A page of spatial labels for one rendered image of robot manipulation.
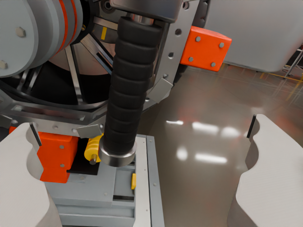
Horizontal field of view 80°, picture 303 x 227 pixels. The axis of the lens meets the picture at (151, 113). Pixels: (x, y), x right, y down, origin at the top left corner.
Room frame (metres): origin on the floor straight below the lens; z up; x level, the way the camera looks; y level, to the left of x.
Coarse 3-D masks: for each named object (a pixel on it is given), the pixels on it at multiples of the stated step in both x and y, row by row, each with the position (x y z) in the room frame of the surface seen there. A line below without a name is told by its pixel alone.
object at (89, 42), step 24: (96, 0) 0.44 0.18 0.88; (96, 24) 0.48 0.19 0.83; (72, 48) 0.44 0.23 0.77; (96, 48) 0.44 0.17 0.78; (24, 72) 0.41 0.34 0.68; (48, 72) 0.54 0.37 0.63; (72, 72) 0.43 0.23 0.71; (24, 96) 0.39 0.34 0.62; (48, 96) 0.42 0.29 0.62; (72, 96) 0.46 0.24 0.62; (96, 96) 0.47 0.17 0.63
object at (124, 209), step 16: (128, 176) 0.61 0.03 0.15; (128, 192) 0.53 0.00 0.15; (64, 208) 0.38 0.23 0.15; (80, 208) 0.40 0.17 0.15; (96, 208) 0.42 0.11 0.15; (112, 208) 0.44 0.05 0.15; (128, 208) 0.45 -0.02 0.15; (64, 224) 0.35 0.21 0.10; (80, 224) 0.36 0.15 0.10; (96, 224) 0.38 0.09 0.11; (112, 224) 0.39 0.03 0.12; (128, 224) 0.40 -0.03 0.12
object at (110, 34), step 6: (102, 12) 0.84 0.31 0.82; (114, 12) 0.85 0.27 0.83; (120, 12) 0.85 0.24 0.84; (126, 12) 0.90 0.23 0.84; (114, 18) 0.85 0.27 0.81; (96, 30) 0.88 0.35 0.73; (102, 30) 0.88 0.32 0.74; (108, 30) 0.89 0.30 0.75; (114, 30) 0.89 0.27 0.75; (96, 36) 0.88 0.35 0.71; (108, 36) 0.89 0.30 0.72; (114, 36) 0.89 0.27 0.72; (108, 42) 0.89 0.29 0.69; (114, 42) 0.90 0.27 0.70
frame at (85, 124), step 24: (192, 0) 0.38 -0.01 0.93; (168, 24) 0.39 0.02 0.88; (168, 48) 0.37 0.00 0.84; (168, 72) 0.38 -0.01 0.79; (0, 96) 0.34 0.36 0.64; (0, 120) 0.30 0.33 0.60; (24, 120) 0.31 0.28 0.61; (48, 120) 0.33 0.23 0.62; (72, 120) 0.35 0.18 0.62; (96, 120) 0.35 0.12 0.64
